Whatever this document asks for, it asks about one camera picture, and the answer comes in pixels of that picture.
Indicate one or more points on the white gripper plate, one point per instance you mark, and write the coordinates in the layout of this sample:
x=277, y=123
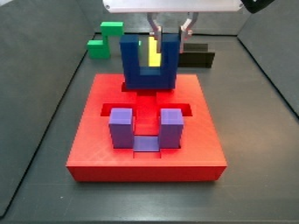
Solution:
x=152, y=6

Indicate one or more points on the blue U-shaped block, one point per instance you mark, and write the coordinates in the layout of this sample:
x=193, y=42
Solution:
x=156, y=75

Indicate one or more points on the black fixture block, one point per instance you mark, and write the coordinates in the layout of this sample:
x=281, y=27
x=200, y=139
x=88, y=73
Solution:
x=196, y=56

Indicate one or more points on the yellow long bar block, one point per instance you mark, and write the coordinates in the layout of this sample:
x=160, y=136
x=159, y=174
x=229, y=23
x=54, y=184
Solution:
x=153, y=56

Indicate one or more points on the green stepped block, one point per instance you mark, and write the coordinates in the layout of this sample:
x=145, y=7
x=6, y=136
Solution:
x=99, y=46

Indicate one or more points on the purple U-shaped block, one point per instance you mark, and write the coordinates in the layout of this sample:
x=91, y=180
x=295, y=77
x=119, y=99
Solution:
x=145, y=133

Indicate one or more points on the red slotted base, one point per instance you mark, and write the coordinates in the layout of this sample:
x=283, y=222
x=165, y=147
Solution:
x=96, y=162

